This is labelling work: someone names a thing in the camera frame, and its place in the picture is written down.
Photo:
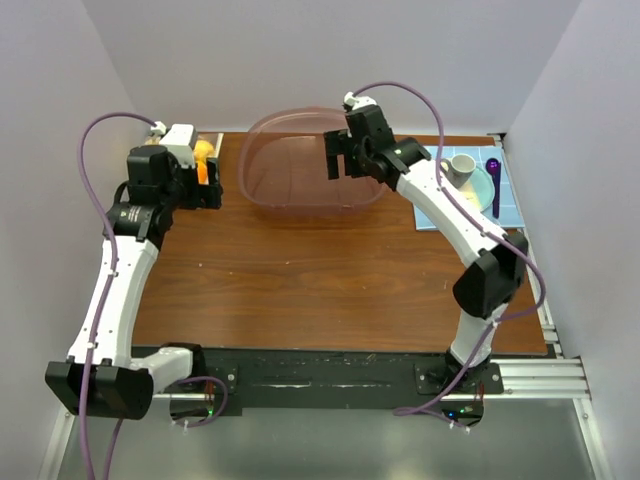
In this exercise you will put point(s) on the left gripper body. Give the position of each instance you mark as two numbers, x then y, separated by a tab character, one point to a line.
190	195

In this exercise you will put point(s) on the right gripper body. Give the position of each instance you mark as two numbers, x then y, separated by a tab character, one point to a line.
365	157

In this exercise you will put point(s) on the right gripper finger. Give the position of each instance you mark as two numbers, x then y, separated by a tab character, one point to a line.
336	143
351	165

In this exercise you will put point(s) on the yellow fake mango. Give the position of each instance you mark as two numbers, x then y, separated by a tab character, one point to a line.
203	149

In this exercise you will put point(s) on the clear zip top bag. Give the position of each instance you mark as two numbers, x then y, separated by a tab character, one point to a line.
191	151

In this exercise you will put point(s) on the fake orange carrot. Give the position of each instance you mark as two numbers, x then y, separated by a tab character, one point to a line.
202	171

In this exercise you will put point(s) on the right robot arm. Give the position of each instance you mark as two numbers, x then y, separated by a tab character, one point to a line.
493	259

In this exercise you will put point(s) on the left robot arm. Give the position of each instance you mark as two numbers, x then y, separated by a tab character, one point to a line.
99	376

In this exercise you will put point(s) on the clear pink plastic bowl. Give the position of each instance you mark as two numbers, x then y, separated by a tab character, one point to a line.
282	166

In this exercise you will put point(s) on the grey mug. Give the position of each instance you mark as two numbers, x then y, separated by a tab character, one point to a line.
458	169

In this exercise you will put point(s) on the cream and teal plate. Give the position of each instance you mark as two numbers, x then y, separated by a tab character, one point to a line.
479	190

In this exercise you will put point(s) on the purple plastic spoon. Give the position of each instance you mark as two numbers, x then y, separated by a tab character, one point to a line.
494	169

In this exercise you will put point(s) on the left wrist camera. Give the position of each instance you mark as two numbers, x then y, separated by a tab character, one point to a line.
180	140

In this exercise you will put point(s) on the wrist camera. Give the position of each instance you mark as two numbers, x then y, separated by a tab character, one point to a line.
352	102
180	140

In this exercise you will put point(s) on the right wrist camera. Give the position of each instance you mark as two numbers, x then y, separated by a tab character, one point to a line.
352	102

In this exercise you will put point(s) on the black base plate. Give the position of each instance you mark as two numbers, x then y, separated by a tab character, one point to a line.
315	379

